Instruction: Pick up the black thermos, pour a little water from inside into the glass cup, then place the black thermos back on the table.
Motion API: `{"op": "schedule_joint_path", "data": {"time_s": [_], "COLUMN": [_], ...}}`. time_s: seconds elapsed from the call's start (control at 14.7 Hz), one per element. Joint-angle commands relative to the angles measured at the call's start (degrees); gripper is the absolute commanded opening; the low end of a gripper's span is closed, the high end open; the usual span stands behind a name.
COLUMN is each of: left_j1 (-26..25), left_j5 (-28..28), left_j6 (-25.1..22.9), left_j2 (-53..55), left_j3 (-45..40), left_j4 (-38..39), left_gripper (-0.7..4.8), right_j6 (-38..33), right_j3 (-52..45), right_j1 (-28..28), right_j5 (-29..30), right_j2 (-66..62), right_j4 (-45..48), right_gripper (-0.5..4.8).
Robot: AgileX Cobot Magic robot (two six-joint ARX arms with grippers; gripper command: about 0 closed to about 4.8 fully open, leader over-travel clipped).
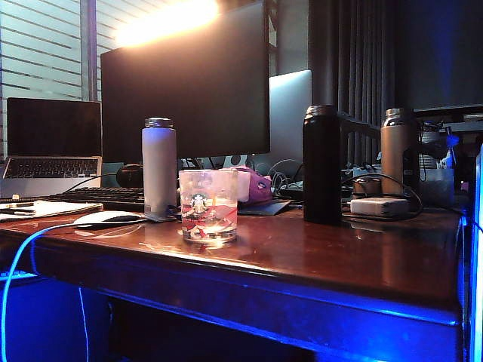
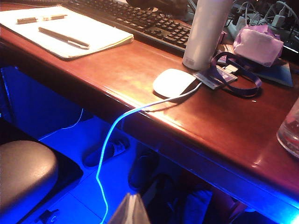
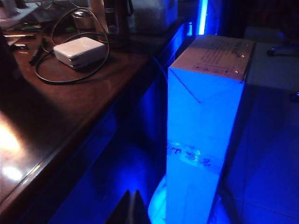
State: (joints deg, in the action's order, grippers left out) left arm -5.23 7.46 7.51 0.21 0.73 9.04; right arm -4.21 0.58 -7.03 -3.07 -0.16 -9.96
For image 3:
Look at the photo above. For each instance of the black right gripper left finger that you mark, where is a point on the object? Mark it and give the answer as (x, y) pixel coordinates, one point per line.
(123, 214)

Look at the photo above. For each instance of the brown metal thermos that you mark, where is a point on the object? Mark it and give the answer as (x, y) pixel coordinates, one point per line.
(116, 28)

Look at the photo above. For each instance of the tall white cardboard box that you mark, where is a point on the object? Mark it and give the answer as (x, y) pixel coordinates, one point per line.
(198, 116)

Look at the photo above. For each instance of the white power adapter brick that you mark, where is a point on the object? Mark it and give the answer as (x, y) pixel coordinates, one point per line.
(79, 51)

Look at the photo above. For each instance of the blue glowing light strip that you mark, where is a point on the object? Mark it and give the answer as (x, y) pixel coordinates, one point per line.
(203, 16)

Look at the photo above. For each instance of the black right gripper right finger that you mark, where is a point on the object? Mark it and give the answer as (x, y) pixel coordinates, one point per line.
(140, 214)

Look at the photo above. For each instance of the translucent plastic container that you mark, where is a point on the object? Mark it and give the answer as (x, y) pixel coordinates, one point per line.
(154, 16)

